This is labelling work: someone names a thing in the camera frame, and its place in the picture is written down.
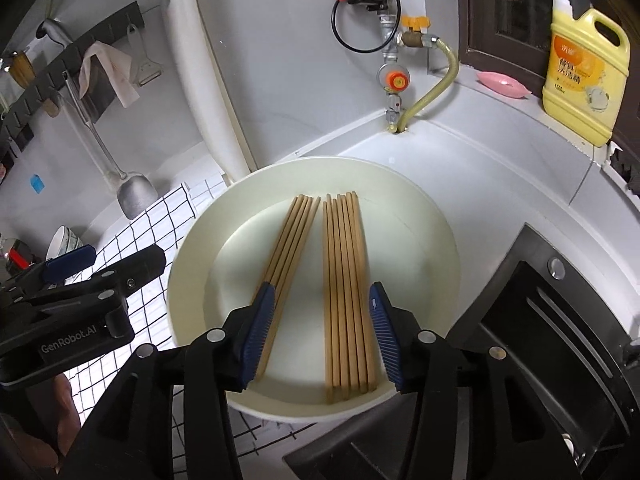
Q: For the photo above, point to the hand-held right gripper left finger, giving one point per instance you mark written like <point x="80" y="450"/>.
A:
<point x="257" y="340"/>

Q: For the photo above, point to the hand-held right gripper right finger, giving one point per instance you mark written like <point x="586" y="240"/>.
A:
<point x="387" y="340"/>

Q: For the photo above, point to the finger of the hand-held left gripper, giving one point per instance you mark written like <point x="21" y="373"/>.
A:
<point x="135" y="270"/>
<point x="70" y="262"/>

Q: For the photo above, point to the row of wooden chopsticks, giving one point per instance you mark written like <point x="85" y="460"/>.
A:
<point x="345" y="285"/>

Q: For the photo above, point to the cream plastic basin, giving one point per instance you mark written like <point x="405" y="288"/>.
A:
<point x="240" y="240"/>

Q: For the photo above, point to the person's left hand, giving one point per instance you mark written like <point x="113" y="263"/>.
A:
<point x="65" y="400"/>

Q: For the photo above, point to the stack of ceramic bowls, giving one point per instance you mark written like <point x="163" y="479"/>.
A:
<point x="62" y="242"/>

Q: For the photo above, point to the white black-checked cloth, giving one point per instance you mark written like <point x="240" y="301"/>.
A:
<point x="145" y="240"/>

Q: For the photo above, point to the dark soy sauce bottle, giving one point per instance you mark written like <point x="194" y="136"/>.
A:
<point x="17" y="259"/>

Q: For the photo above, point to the metal spatula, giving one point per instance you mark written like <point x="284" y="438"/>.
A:
<point x="136" y="195"/>

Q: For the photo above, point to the beige rag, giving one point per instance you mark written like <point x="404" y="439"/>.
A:
<point x="107" y="72"/>

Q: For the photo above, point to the metal peeler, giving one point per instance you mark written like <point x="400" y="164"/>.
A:
<point x="145" y="72"/>

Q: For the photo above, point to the white cutting board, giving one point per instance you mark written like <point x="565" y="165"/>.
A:
<point x="200" y="60"/>

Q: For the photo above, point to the shiny metal utensil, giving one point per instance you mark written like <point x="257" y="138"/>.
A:
<point x="55" y="32"/>

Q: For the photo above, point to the grey regulator with orange knob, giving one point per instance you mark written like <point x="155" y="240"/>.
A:
<point x="395" y="80"/>

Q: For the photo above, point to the pink soap dish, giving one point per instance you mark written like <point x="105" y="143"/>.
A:
<point x="502" y="84"/>

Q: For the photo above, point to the metal gas pipe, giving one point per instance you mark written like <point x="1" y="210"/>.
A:
<point x="389" y="30"/>

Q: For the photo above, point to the yellow detergent pump bottle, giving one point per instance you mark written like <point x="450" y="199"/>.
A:
<point x="580" y="85"/>

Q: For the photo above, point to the black wall rack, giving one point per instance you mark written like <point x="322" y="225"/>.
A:
<point x="110" y="20"/>

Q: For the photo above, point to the dark window frame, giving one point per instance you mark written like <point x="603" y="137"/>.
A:
<point x="492" y="20"/>

